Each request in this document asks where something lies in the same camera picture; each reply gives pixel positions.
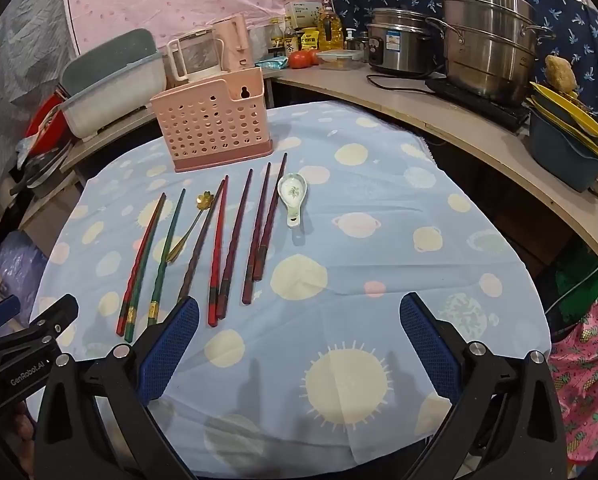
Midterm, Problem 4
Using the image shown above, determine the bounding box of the maroon chopstick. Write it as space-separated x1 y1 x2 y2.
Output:
252 153 288 282
242 162 272 305

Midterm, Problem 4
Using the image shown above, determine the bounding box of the black power cable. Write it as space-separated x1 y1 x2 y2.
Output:
366 74 436 97

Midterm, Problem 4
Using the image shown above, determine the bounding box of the curved wooden counter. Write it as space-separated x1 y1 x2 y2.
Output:
59 62 598 281

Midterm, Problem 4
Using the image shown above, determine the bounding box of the brown loofah sponge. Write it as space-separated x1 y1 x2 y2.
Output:
544 54 579 94

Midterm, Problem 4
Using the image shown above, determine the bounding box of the purple plastic bag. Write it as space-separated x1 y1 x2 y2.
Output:
0 231 48 307

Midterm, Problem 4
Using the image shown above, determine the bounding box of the yellow seasoning packet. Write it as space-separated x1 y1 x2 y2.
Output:
299 27 323 52

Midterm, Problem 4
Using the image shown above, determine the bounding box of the pink pineapple-print cloth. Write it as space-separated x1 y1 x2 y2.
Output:
548 285 598 467

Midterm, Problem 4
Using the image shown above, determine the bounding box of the red and green chopstick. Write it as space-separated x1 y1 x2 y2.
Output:
117 193 165 336
125 194 168 343

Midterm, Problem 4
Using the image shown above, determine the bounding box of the stainless steel steamer pot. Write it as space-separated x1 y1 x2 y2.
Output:
425 0 556 107

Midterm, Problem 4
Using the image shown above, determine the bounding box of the blue planet-print tablecloth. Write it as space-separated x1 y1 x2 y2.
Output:
29 101 552 478

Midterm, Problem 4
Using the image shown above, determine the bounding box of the pink electric kettle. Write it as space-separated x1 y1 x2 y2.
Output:
212 14 250 74

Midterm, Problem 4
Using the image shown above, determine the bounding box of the silver rice cooker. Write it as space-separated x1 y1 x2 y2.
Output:
366 7 448 79

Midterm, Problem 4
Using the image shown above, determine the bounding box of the black induction cooker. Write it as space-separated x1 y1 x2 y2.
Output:
425 77 532 134

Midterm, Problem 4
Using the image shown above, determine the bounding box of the red plastic item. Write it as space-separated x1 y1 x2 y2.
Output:
26 92 68 155

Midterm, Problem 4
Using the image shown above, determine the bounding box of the gold flower-handle spoon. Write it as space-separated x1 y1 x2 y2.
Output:
166 190 216 264

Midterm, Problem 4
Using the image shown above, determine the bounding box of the yellow cooking oil bottle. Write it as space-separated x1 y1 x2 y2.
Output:
318 6 345 51

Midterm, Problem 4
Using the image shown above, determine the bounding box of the pink plastic utensil basket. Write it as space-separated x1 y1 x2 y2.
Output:
150 66 275 173

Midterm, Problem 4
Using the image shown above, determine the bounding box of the white and green box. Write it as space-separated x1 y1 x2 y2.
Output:
284 1 325 29

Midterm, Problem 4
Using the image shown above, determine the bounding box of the grey and white plastic basin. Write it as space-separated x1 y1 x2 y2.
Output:
58 28 168 140

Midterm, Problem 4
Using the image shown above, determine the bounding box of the white ceramic spoon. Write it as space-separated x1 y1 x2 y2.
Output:
277 172 307 229

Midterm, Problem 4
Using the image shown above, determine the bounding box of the dark sauce bottle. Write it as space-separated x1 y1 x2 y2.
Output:
282 16 300 58
269 17 285 58

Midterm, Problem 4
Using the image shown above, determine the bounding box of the clear food container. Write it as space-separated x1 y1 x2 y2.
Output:
316 49 365 72

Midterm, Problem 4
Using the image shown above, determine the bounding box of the grey plastic sheet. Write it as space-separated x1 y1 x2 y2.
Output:
0 12 80 188

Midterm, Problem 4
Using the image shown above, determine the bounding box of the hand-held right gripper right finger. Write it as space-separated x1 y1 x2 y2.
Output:
400 292 568 480

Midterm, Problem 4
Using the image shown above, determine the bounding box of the bright red chopstick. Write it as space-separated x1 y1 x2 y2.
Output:
207 175 229 327

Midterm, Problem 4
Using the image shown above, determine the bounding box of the brown chopstick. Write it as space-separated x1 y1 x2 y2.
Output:
176 179 226 308

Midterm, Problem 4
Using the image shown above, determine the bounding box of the green cloth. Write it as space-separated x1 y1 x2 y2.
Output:
553 249 598 313

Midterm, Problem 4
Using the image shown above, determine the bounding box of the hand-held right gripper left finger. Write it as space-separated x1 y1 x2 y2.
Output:
33 296 200 480

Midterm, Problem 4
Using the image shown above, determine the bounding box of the dark red chopstick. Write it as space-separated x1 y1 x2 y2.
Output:
218 168 254 320

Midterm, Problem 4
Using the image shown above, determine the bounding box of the white blender jug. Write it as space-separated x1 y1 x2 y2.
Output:
166 30 225 84

